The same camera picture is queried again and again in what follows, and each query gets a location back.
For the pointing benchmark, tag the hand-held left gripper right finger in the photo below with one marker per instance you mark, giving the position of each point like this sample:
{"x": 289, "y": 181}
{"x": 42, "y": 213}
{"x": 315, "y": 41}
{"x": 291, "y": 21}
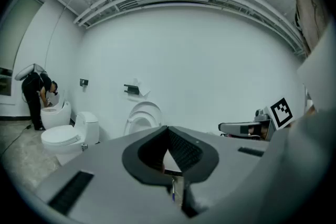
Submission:
{"x": 191, "y": 154}

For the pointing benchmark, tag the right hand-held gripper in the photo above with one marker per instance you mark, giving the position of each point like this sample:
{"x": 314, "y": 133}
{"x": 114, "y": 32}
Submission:
{"x": 281, "y": 112}

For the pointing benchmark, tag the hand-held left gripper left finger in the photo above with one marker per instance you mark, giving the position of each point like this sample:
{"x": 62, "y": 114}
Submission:
{"x": 131, "y": 162}

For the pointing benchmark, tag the white open toilet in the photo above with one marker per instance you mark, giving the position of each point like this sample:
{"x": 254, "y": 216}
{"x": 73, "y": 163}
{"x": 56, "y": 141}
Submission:
{"x": 136, "y": 123}

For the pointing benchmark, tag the white closed-lid toilet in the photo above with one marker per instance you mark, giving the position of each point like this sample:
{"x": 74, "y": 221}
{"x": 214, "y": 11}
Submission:
{"x": 60, "y": 139}

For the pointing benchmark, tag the round white toilet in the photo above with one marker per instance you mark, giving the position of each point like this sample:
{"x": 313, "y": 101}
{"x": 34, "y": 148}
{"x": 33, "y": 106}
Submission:
{"x": 56, "y": 116}

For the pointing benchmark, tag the small black paper holder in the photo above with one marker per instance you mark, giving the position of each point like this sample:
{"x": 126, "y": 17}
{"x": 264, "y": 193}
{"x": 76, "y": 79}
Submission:
{"x": 84, "y": 82}

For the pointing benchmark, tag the person's grey printed shirt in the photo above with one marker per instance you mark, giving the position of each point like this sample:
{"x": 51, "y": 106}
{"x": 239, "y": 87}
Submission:
{"x": 307, "y": 8}

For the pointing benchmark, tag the black wall rack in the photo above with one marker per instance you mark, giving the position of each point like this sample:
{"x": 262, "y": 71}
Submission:
{"x": 131, "y": 89}

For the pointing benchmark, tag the wall window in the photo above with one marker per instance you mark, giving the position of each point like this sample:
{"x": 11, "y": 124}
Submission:
{"x": 5, "y": 81}

